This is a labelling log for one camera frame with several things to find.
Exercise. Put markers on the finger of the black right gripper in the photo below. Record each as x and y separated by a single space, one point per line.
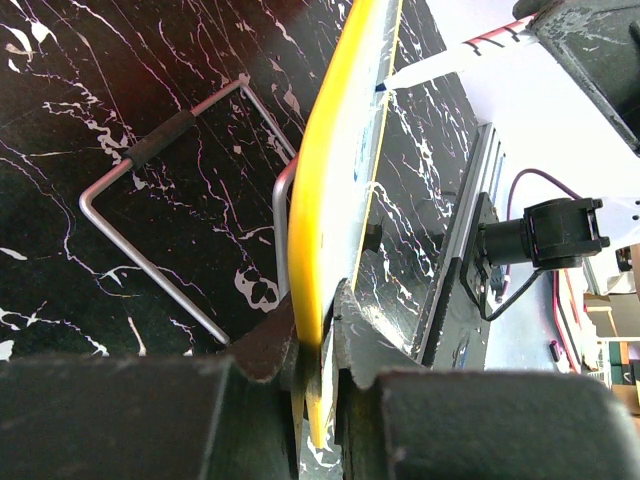
597 44

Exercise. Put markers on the white board yellow frame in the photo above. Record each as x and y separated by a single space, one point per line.
332 190

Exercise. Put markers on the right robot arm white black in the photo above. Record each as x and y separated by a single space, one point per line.
558 233

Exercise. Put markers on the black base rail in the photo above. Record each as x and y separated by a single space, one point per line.
454 334

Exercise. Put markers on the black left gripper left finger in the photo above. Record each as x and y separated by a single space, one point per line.
218 416

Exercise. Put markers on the white marker blue cap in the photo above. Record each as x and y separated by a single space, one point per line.
462 56

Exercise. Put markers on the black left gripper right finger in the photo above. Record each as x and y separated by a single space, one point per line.
399 420

